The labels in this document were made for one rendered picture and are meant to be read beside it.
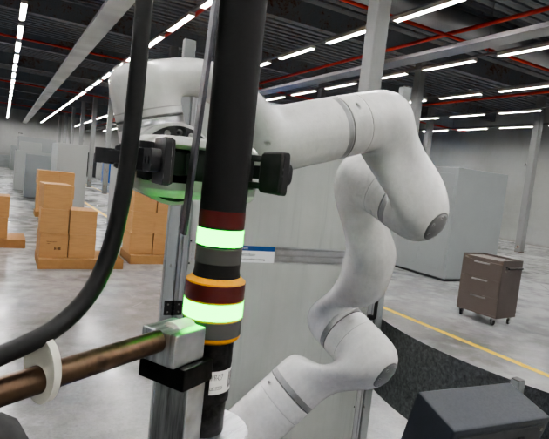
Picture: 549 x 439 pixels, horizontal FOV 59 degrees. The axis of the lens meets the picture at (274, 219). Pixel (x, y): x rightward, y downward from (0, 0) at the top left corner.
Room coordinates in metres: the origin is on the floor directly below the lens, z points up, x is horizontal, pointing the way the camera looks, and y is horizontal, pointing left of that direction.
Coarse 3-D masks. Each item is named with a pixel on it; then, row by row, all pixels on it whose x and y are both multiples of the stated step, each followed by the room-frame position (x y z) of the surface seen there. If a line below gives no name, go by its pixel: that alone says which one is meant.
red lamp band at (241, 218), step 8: (200, 208) 0.34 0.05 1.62; (200, 216) 0.34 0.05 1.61; (208, 216) 0.33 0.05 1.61; (216, 216) 0.33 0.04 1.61; (224, 216) 0.33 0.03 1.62; (232, 216) 0.34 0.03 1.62; (240, 216) 0.34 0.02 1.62; (200, 224) 0.34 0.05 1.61; (208, 224) 0.33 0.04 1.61; (216, 224) 0.33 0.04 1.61; (224, 224) 0.33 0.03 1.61; (232, 224) 0.34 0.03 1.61; (240, 224) 0.34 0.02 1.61
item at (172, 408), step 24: (168, 336) 0.30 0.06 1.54; (192, 336) 0.31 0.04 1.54; (144, 360) 0.31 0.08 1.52; (168, 360) 0.30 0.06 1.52; (192, 360) 0.31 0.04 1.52; (168, 384) 0.30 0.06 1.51; (192, 384) 0.30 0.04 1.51; (168, 408) 0.32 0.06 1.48; (192, 408) 0.31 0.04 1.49; (168, 432) 0.32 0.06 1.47; (192, 432) 0.32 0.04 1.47; (240, 432) 0.35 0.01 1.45
